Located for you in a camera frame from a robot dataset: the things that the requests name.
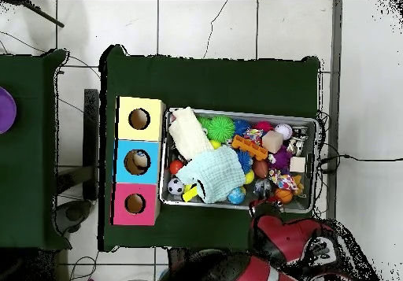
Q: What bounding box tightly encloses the mint knitted cloth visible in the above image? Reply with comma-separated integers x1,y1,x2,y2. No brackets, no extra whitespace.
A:
175,145,246,204

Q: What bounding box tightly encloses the wooden box with three holes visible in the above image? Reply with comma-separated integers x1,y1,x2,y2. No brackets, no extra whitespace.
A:
109,95,167,227

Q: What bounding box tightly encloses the globe print ball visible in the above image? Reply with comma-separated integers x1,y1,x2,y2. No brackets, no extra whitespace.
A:
227,186,246,205

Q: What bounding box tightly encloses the small basketball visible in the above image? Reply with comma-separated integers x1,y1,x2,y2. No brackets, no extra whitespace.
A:
274,187,294,204

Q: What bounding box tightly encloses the purple plush monster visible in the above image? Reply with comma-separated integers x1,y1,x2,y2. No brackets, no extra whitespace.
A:
267,144,294,173

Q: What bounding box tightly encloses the orange long toy block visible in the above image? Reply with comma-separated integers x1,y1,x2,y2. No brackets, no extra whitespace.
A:
231,135,268,161

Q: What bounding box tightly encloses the tan wooden cube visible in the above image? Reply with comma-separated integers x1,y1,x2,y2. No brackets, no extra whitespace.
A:
261,130,284,154

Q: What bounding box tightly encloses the small soccer ball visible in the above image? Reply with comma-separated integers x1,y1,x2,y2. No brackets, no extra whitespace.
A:
167,176,186,196

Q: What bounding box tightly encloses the green spiky rubber ball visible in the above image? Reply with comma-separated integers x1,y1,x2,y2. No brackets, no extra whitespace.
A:
206,115,236,144

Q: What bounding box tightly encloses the cream knitted cloth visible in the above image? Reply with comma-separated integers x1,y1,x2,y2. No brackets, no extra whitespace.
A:
168,105,215,161

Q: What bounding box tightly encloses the dark green table cloth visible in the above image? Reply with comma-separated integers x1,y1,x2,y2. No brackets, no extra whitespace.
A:
0,48,72,251
98,44,321,253

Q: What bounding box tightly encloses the grey rounded stand foot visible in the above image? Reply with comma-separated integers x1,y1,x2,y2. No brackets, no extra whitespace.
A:
55,198,93,234

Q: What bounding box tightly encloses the purple bowl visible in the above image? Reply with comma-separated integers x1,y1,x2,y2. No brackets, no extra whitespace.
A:
0,86,17,135

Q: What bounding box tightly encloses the dark thin rod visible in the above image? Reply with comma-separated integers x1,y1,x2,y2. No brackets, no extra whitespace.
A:
12,0,65,28

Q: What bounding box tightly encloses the shallow wire mesh bin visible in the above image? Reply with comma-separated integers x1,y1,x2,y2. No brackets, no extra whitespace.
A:
158,106,319,214

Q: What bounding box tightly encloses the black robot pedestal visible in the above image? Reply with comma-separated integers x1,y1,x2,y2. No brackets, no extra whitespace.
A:
168,247,202,266

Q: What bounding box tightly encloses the thin black cable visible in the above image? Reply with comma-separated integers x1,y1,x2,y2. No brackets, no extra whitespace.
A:
319,153,403,173

